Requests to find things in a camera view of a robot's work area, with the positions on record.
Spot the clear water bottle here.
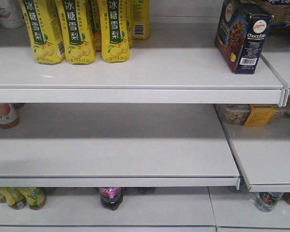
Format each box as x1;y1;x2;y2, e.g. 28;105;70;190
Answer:
254;192;284;213

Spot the white pink yogurt bottle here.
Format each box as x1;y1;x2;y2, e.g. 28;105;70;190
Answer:
0;0;25;29

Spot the dark cola bottle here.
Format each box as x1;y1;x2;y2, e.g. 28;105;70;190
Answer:
99;187;123;211

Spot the white supermarket shelving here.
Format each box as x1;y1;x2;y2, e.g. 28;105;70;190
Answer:
0;0;290;232

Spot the dark blue cookie box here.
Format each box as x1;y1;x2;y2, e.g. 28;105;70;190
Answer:
215;0;274;74

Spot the peach tea bottle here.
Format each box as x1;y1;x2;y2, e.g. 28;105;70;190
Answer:
0;103;20;129

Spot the yellow pear drink bottle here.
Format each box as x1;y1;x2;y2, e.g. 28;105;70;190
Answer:
131;0;150;40
55;0;96;65
19;0;65;65
98;0;130;63

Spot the blue breakfast biscuit bag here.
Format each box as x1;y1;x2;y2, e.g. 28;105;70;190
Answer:
256;0;290;34

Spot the clear plastic cookie tub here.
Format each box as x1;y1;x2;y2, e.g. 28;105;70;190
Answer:
214;104;290;126

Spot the yellow pear drink bottle rear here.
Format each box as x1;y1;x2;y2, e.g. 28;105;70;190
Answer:
131;0;150;40

